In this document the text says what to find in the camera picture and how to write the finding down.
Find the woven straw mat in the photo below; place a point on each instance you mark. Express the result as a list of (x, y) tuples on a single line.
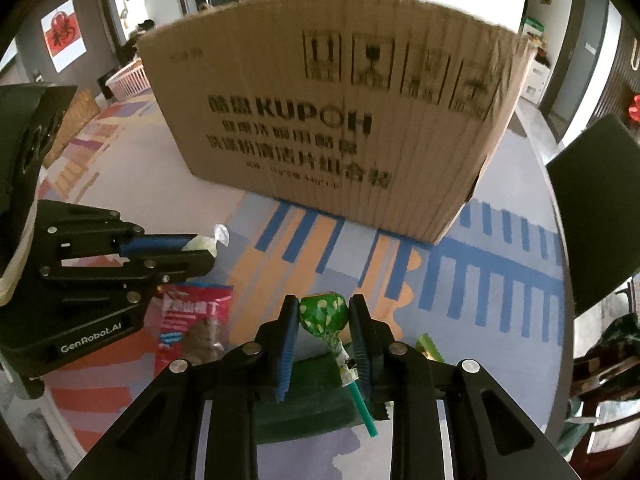
[(83, 108)]

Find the black chair near basket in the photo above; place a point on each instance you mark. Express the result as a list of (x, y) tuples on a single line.
[(102, 82)]

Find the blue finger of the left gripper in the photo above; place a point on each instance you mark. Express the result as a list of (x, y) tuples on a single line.
[(177, 267), (155, 244)]

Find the red hawthorn snack pack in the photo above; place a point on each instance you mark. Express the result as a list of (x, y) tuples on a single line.
[(193, 323)]

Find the pale green candy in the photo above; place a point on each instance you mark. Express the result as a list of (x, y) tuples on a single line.
[(220, 236)]

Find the dark green snack pack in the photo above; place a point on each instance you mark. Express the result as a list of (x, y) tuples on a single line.
[(316, 403)]

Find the colourful patterned tablecloth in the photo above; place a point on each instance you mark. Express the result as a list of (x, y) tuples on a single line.
[(493, 289)]

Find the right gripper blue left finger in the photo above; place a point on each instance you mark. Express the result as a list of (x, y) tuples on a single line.
[(286, 342)]

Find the yellow green candy pack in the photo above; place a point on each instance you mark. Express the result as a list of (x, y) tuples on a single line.
[(428, 348)]

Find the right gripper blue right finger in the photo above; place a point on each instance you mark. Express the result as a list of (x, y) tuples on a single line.
[(362, 332)]

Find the black chair right side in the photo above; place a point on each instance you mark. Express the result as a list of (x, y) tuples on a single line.
[(595, 182)]

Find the green lollipop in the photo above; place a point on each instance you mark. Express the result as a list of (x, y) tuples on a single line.
[(325, 316)]

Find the brown cardboard box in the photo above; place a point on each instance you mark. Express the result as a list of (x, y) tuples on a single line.
[(382, 112)]

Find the red ribbon bow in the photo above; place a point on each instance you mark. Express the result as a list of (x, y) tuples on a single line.
[(634, 109)]

